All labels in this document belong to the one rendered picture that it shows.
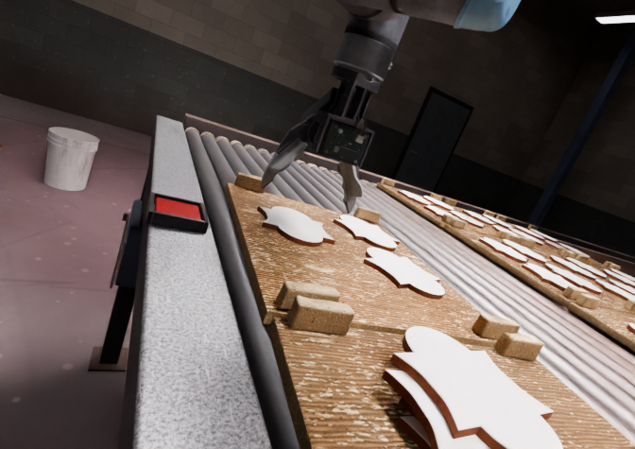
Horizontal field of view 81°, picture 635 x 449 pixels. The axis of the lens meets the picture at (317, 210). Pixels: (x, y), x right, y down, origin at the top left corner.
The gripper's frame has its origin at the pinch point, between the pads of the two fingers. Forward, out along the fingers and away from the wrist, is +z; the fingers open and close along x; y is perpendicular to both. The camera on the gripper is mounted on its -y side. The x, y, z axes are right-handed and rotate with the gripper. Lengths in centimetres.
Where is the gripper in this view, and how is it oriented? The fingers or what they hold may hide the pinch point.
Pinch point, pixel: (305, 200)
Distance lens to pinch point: 59.2
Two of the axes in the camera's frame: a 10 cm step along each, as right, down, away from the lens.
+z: -3.5, 9.0, 2.5
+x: 9.0, 2.6, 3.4
